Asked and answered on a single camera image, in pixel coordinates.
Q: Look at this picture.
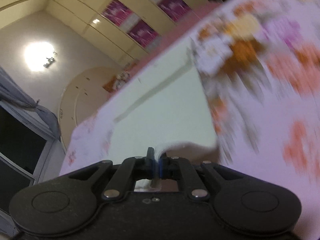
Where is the cream arched headboard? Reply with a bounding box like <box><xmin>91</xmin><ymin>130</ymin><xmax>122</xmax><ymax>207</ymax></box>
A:
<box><xmin>58</xmin><ymin>67</ymin><xmax>121</xmax><ymax>150</ymax></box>

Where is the pink quilt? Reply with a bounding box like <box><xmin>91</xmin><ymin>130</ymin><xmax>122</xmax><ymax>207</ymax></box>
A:
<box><xmin>124</xmin><ymin>1</ymin><xmax>222</xmax><ymax>82</ymax></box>

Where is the floral lilac bed sheet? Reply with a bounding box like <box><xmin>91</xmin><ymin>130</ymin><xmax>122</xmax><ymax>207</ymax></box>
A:
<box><xmin>61</xmin><ymin>0</ymin><xmax>319</xmax><ymax>239</ymax></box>

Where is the cream wardrobe with pink posters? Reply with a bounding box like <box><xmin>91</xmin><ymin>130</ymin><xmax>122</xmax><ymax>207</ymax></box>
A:
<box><xmin>46</xmin><ymin>0</ymin><xmax>210</xmax><ymax>66</ymax></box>

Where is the dark window with frame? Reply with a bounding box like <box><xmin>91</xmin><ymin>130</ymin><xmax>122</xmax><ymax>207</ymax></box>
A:
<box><xmin>1</xmin><ymin>102</ymin><xmax>54</xmax><ymax>214</ymax></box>

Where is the orange white floral pillow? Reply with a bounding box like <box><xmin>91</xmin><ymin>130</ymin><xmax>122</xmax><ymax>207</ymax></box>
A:
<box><xmin>103</xmin><ymin>62</ymin><xmax>137</xmax><ymax>93</ymax></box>

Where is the pale green small garment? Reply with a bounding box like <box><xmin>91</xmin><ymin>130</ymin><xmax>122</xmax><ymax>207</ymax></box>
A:
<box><xmin>108</xmin><ymin>38</ymin><xmax>219</xmax><ymax>164</ymax></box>

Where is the grey curtain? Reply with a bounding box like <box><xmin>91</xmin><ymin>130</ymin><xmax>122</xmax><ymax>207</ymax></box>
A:
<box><xmin>1</xmin><ymin>67</ymin><xmax>61</xmax><ymax>140</ymax></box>

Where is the wall lamp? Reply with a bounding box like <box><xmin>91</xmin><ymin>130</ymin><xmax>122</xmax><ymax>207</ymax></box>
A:
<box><xmin>23</xmin><ymin>41</ymin><xmax>57</xmax><ymax>72</ymax></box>

